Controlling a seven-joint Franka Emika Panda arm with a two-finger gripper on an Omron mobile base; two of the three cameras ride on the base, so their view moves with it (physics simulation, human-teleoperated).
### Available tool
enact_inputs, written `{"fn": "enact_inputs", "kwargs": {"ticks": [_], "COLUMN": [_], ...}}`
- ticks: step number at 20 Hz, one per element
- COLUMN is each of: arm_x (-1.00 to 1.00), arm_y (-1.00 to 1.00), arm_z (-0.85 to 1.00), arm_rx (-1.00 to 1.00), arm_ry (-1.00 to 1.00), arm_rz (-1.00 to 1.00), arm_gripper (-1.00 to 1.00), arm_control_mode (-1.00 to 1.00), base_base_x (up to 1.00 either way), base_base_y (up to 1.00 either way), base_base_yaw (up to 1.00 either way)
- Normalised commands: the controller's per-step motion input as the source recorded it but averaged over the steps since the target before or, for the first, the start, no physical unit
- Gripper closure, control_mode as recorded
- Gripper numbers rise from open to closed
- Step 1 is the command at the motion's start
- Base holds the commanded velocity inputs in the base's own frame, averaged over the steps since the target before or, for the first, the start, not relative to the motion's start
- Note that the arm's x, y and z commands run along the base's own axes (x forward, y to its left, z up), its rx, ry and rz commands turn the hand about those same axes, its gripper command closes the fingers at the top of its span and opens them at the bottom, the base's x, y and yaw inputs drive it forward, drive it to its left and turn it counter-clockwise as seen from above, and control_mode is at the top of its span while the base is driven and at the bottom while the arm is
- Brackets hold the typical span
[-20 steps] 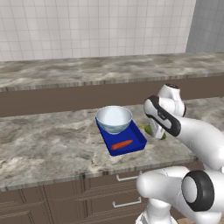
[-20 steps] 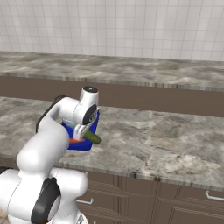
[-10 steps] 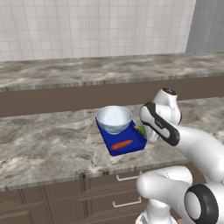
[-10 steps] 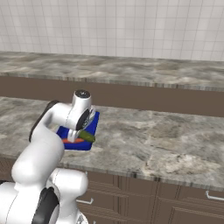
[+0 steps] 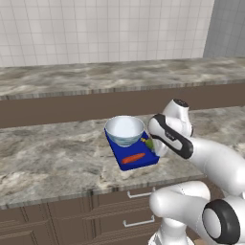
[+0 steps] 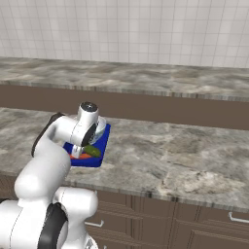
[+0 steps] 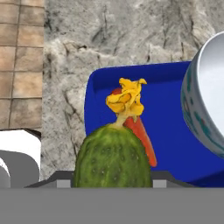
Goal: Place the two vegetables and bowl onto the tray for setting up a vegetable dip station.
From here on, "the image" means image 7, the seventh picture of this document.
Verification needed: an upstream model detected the green cucumber with yellow flower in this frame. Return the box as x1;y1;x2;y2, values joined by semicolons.
73;77;154;189

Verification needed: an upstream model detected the blue tray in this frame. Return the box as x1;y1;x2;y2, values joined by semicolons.
83;60;224;189

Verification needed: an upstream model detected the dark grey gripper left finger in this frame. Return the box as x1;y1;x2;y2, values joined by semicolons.
25;171;75;189

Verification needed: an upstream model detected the white bowl with teal pattern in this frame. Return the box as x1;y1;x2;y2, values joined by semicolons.
180;31;224;160

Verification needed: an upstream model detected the orange carrot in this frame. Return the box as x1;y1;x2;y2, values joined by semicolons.
110;87;158;168

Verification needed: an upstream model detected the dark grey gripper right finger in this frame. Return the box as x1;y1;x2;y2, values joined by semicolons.
150;170;197;189

